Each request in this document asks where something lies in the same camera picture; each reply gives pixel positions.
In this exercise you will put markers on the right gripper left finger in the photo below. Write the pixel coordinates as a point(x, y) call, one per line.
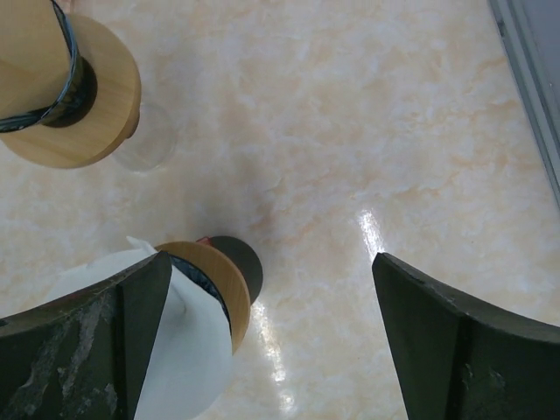
point(85, 355)

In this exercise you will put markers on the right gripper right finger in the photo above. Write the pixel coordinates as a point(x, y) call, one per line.
point(459, 357)

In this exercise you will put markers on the white paper sheet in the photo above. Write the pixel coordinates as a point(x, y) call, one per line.
point(191, 360)

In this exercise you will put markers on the blue glass dripper cone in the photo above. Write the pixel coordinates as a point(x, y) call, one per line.
point(197, 276)
point(75, 91)

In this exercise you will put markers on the brown paper coffee filter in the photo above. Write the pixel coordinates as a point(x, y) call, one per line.
point(34, 56)

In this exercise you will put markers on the dark carafe with red lid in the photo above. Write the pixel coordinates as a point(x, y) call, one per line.
point(243, 256)

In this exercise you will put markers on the clear glass carafe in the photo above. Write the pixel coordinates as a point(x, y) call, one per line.
point(151, 144)

